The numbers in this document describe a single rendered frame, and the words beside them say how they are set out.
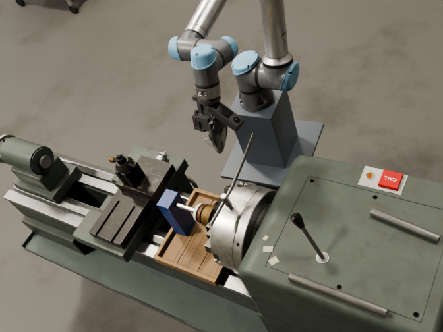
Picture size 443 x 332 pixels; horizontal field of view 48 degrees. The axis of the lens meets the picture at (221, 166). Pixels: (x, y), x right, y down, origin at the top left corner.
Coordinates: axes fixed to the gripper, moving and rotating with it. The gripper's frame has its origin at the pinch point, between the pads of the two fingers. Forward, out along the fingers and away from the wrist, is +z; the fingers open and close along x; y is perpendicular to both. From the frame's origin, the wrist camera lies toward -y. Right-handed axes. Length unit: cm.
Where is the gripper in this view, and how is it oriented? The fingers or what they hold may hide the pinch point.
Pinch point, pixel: (221, 150)
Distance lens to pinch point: 164.3
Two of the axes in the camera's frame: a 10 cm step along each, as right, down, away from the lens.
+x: -5.3, 5.5, -6.5
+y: -8.4, -2.4, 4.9
